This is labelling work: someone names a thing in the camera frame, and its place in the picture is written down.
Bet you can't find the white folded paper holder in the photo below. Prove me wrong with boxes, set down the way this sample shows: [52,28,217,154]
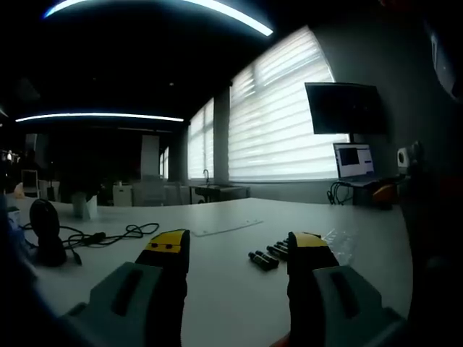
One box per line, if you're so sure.
[71,192,99,220]

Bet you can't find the blue and white packet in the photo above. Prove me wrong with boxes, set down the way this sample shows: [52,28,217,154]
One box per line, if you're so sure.
[6,206,27,238]

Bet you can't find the black wall monitor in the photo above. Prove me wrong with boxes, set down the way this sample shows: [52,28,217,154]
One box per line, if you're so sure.
[304,82,391,136]

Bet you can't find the black cable bundle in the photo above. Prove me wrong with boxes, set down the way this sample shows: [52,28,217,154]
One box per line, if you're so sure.
[326,180,354,207]

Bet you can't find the clear acrylic sheet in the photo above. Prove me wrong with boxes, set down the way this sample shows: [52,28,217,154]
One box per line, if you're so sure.
[190,218,265,239]

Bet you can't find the sink with faucet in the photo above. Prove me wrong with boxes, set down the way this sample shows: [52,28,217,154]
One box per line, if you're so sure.
[190,168,251,205]

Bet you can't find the long ceiling light strip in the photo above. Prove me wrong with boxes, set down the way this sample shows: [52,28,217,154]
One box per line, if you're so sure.
[14,112,185,124]
[42,0,274,38]

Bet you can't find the black round desk device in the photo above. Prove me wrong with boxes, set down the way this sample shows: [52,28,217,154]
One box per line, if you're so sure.
[29,198,68,268]

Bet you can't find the clear plastic bag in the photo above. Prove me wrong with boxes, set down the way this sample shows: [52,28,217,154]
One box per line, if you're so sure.
[320,227,361,267]

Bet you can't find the open laptop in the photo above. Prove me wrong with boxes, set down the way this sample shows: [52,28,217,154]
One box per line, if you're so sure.
[333,142,384,187]

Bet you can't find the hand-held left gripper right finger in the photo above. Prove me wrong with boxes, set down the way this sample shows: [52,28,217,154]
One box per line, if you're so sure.
[287,231,408,347]

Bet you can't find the white window blinds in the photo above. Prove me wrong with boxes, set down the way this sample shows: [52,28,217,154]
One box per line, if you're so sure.
[158,25,351,183]

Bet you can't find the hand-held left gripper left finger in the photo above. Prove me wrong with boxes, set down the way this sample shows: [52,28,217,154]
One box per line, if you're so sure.
[59,228,191,347]

